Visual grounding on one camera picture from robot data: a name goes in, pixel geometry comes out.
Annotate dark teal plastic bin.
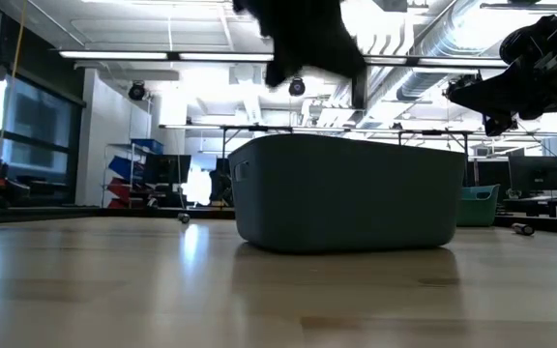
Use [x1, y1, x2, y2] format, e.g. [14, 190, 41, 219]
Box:
[227, 133, 467, 254]

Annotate blue storage bin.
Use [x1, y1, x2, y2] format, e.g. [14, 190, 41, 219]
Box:
[107, 155, 145, 183]
[131, 138, 165, 156]

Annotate dark office desk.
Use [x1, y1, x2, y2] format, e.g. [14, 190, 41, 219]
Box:
[500, 194, 557, 218]

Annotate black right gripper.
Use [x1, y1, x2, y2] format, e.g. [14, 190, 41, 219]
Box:
[445, 13, 557, 137]

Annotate black track spotlights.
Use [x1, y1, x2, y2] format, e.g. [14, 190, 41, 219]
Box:
[445, 72, 484, 89]

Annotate black computer monitor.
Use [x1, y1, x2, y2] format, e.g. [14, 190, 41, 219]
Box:
[466, 159, 511, 188]
[508, 155, 557, 192]
[142, 154, 192, 186]

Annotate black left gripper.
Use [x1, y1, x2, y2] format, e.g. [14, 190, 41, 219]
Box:
[232, 0, 369, 110]

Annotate large dark window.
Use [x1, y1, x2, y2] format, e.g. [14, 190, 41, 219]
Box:
[0, 72, 86, 205]

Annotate red storage bin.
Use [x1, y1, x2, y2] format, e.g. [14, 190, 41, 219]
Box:
[107, 177, 144, 202]
[106, 197, 137, 210]

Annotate black hanging spotlight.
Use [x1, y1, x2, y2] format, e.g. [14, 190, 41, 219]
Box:
[127, 80, 147, 102]
[287, 75, 307, 98]

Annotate green plastic bin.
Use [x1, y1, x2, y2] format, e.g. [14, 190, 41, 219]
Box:
[455, 184, 501, 228]

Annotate black background rig frame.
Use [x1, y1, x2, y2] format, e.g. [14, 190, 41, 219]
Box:
[160, 123, 476, 189]

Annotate metal shelving rack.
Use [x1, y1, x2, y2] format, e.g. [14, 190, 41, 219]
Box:
[102, 137, 176, 210]

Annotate long ceiling light strip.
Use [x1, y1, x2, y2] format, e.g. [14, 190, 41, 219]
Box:
[177, 51, 276, 63]
[58, 49, 169, 61]
[417, 57, 511, 69]
[366, 55, 409, 66]

